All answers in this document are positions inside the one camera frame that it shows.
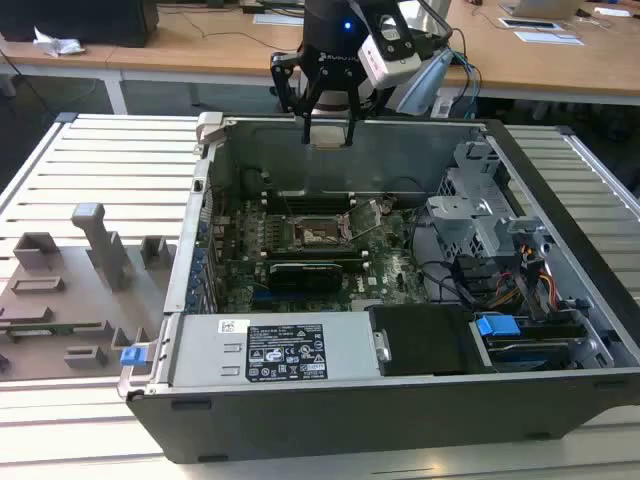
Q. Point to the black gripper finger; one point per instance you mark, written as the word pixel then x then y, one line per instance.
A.
pixel 290 85
pixel 361 97

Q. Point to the small CPU plate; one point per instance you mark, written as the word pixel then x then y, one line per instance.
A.
pixel 327 136

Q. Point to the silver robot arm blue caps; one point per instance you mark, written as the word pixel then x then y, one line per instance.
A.
pixel 425 80

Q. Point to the CPU socket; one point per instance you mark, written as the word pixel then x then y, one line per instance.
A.
pixel 312 235

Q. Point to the blue expansion slot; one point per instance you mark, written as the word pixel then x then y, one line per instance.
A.
pixel 275 300

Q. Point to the black disk bay cover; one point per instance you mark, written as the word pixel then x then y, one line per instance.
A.
pixel 420 340

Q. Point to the small white box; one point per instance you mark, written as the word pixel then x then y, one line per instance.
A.
pixel 443 106

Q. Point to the long wooden desk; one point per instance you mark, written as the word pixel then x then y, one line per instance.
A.
pixel 200 55

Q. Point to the silver metal drive cage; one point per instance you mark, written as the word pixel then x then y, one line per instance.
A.
pixel 460 210

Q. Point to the black RAM stick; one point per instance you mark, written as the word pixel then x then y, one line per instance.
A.
pixel 320 256

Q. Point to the green motherboard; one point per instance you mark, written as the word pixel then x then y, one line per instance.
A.
pixel 390 270

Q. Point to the white tablet dark screen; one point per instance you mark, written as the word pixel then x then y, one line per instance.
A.
pixel 530 24

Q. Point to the black graphics card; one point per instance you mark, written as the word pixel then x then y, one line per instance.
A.
pixel 305 277

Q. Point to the white paper sheet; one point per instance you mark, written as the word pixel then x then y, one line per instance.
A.
pixel 550 38

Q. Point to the silver laptop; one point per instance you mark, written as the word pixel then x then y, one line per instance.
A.
pixel 540 6

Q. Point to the black monitor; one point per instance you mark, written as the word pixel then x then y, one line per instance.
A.
pixel 75 20

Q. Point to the crumpled white paper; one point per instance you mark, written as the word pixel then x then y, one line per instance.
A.
pixel 57 45

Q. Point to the hard disk in blue carrier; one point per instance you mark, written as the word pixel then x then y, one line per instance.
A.
pixel 497 327

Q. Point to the grey power supply with label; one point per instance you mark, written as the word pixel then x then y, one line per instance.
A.
pixel 210 350

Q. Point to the grey brown parts rack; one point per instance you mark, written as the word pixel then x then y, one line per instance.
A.
pixel 75 300

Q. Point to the blue case latch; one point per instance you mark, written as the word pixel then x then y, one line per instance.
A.
pixel 135 357

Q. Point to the black open PC case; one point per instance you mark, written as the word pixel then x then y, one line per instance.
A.
pixel 350 425

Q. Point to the green RAM stick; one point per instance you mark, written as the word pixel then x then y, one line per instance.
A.
pixel 50 331

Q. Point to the white wrist camera black plate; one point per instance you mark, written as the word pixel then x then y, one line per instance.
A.
pixel 395 65

